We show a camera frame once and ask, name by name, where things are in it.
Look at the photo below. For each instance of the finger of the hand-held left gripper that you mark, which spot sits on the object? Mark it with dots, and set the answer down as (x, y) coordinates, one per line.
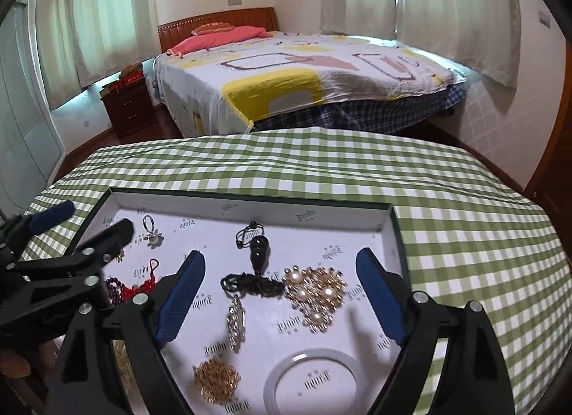
(53, 216)
(107, 240)

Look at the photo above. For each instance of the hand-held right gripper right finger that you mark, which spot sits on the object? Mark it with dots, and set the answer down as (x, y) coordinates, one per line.
(380, 294)

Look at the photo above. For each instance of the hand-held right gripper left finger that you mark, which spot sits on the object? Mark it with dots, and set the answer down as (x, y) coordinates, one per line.
(181, 298)

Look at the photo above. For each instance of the red tassel ornament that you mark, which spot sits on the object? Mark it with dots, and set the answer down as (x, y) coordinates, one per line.
(143, 287)

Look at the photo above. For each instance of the gold pearl brooch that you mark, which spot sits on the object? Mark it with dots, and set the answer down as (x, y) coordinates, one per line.
(315, 298)

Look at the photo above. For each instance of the green jewelry box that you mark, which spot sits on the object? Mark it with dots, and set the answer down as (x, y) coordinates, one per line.
(201, 213)

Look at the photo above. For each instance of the person's left hand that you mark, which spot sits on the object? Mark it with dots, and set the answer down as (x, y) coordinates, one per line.
(13, 361)

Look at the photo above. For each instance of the glass wardrobe door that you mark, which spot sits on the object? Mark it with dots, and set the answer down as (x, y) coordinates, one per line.
(22, 129)

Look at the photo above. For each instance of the green checkered tablecloth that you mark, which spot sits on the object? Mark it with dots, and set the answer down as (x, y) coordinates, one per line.
(447, 200)

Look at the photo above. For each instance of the white bangle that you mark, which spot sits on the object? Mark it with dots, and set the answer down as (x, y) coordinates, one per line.
(279, 379)

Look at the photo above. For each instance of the wooden nightstand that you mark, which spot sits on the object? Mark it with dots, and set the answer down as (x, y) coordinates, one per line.
(129, 111)

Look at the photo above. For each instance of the stack of small boxes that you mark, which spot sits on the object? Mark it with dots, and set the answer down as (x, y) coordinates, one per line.
(109, 89)

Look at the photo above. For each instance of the red box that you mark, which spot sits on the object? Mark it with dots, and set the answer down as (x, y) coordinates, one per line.
(130, 78)

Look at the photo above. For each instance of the brown basket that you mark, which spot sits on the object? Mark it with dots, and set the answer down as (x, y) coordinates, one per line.
(132, 69)

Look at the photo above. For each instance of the blue plaid bed skirt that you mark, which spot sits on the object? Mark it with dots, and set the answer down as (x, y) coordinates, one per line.
(357, 115)

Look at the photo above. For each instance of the wide white curtain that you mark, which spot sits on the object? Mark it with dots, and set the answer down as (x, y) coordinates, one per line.
(98, 17)

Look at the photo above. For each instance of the wooden door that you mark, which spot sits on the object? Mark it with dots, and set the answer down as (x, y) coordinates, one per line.
(556, 142)

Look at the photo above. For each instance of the pink pillow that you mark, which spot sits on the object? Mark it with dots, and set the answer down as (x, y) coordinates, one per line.
(223, 37)

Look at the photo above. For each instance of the orange pillow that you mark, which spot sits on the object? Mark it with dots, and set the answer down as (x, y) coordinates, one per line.
(212, 28)

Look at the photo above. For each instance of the bed with printed sheet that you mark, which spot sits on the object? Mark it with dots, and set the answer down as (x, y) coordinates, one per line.
(290, 70)

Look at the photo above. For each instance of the wooden headboard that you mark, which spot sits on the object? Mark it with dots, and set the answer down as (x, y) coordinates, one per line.
(214, 19)

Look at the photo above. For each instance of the long white curtain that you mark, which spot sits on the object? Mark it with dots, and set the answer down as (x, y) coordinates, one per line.
(460, 12)

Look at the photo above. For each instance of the wall switch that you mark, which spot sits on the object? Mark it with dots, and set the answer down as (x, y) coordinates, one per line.
(544, 18)

